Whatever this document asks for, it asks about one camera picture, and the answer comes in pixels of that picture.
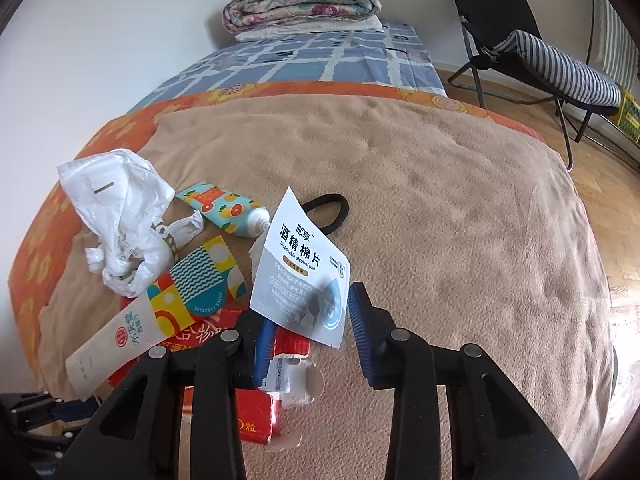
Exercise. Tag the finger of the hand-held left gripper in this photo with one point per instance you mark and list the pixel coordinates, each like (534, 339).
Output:
(70, 411)

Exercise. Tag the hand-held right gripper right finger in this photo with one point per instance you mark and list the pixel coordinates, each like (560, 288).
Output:
(360, 330)

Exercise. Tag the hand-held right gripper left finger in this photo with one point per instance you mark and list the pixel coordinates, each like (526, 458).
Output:
(264, 345)

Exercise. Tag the red cardboard box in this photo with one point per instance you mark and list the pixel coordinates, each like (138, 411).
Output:
(220, 322)

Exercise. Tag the white alcohol pad packet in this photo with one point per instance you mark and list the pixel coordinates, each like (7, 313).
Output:
(295, 270)

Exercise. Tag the colourful tube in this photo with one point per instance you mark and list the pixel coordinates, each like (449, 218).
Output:
(150, 310)

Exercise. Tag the white plastic bag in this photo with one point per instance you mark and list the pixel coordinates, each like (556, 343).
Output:
(115, 195)

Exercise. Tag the tan blanket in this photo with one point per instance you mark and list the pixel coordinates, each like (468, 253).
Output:
(425, 210)

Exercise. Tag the teal hand cream tube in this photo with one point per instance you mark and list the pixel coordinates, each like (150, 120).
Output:
(220, 207)

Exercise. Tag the orange patterned bedsheet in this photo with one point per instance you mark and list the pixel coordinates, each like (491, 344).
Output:
(45, 220)

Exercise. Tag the blue plaid bedsheet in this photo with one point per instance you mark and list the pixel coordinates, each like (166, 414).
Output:
(310, 57)

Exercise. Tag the white folded cloth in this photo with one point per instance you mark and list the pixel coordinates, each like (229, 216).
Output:
(350, 27)

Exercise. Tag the striped cushion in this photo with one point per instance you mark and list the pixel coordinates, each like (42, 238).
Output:
(560, 67)

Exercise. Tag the folded floral quilt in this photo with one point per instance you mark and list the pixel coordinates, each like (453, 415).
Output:
(300, 5)

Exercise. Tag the yellow plastic crate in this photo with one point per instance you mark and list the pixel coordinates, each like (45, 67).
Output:
(627, 115)

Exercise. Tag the striped lounger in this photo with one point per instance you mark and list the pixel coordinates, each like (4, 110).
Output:
(485, 0)

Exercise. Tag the green striped cloth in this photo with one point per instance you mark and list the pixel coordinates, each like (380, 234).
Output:
(620, 40)

